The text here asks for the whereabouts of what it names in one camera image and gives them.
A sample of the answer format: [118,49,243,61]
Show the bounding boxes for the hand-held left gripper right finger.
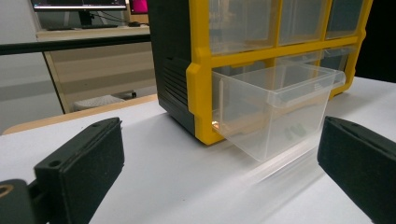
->
[317,116,396,224]

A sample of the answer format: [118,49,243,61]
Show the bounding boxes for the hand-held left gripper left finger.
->
[33,117,126,224]

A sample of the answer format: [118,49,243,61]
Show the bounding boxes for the clear plastic storage drawer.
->
[212,62,347,162]

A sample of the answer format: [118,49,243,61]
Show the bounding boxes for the yellow and black organizer cabinet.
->
[148,0,375,147]

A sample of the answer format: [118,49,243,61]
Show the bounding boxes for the light wooden table board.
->
[2,93,158,136]

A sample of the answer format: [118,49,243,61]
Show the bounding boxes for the white grid panel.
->
[73,94,125,112]

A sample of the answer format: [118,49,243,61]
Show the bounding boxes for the small green plastic bits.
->
[284,122,307,141]

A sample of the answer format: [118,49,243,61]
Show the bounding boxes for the beige wooden desk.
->
[35,25,158,115]

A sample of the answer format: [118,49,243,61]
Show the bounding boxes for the black keyboard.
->
[46,23,120,32]

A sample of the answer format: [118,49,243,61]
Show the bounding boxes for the black computer monitor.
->
[30,0,129,29]

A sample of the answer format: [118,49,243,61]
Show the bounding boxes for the monitor with pink screen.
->
[129,0,149,15]

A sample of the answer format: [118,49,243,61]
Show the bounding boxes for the grid of clear cabinet drawers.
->
[208,0,364,74]

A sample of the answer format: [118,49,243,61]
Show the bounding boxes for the black horizontal frame bar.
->
[0,33,152,56]

